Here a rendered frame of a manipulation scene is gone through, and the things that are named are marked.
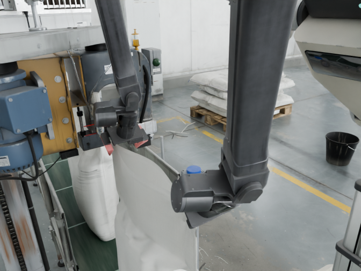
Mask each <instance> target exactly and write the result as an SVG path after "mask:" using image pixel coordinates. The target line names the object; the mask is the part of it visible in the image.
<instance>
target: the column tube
mask: <svg viewBox="0 0 361 271"><path fill-rule="evenodd" d="M9 174H10V175H12V176H10V177H19V173H18V172H14V173H0V176H3V175H9ZM0 182H1V185H2V188H3V192H4V195H5V198H6V201H7V204H8V208H9V211H10V215H11V218H12V221H13V224H14V227H15V230H16V234H17V238H18V241H19V244H20V248H21V251H22V254H23V257H24V260H25V264H26V267H27V270H28V271H45V268H44V264H43V262H42V258H41V254H40V250H39V246H38V242H37V239H36V236H35V232H34V228H33V224H32V221H31V217H30V213H29V210H28V207H27V203H26V199H25V195H24V191H23V188H22V184H21V181H20V180H0ZM0 253H1V256H2V259H3V262H4V265H5V268H6V271H21V268H20V264H19V261H18V258H17V255H16V251H15V248H14V245H13V242H12V239H11V236H10V232H9V229H8V225H7V223H6V220H5V217H4V213H3V210H2V207H1V203H0Z"/></svg>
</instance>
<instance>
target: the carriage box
mask: <svg viewBox="0 0 361 271"><path fill-rule="evenodd" d="M17 65H18V69H23V70H25V71H26V77H25V78H23V80H31V77H30V72H32V71H35V72H36V73H37V74H38V75H39V76H40V78H41V79H42V80H43V82H44V85H45V86H46V88H47V93H48V98H49V103H50V108H51V112H52V116H53V121H52V127H53V131H54V137H55V139H52V140H50V139H49V138H48V136H47V134H46V132H44V133H41V134H40V135H41V140H42V145H43V148H44V152H43V155H42V156H45V155H49V154H53V153H58V152H62V151H66V150H69V149H73V148H79V144H78V138H77V132H76V126H75V120H74V114H73V109H72V107H71V106H72V104H71V98H70V92H69V87H68V80H67V74H66V69H65V65H64V59H63V56H61V55H59V54H57V53H52V54H47V55H42V56H37V57H33V58H29V59H23V60H19V61H17Z"/></svg>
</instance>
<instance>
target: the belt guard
mask: <svg viewBox="0 0 361 271"><path fill-rule="evenodd" d="M49 30H55V31H45V32H34V33H23V32H12V33H0V63H7V62H14V61H19V60H23V59H29V58H33V57H37V56H42V55H47V54H52V53H57V52H62V51H67V50H70V49H76V48H80V47H85V46H90V45H95V44H101V43H105V39H104V35H103V31H102V27H101V25H94V26H80V27H77V28H73V27H72V28H56V29H49ZM24 32H33V31H24Z"/></svg>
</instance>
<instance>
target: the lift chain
mask: <svg viewBox="0 0 361 271"><path fill-rule="evenodd" d="M0 189H1V190H0V193H2V194H0V197H3V198H0V203H1V207H2V210H3V213H4V217H5V220H6V223H7V225H8V229H9V232H10V236H11V239H12V242H13V245H14V248H15V251H16V255H17V258H18V261H19V264H20V268H21V271H28V270H27V267H26V264H25V260H24V257H23V254H22V251H21V248H20V244H19V241H18V238H17V234H16V230H15V227H14V224H13V221H12V218H11V215H10V211H9V208H8V204H7V201H6V198H5V195H4V192H3V188H2V185H1V182H0ZM2 201H4V202H2ZM5 204H6V205H5ZM3 205H5V206H3ZM6 208H7V209H6ZM5 209H6V210H5ZM6 212H8V213H6ZM7 216H9V217H7ZM8 220H10V221H8ZM10 223H11V224H10ZM9 224H10V225H9ZM10 227H12V228H10ZM11 231H12V232H11ZM13 234H15V235H13ZM15 241H16V242H15ZM17 248H18V249H17ZM19 251H20V252H19ZM20 254H21V255H20ZM20 258H21V259H20ZM21 261H22V262H21ZM23 264H24V265H23Z"/></svg>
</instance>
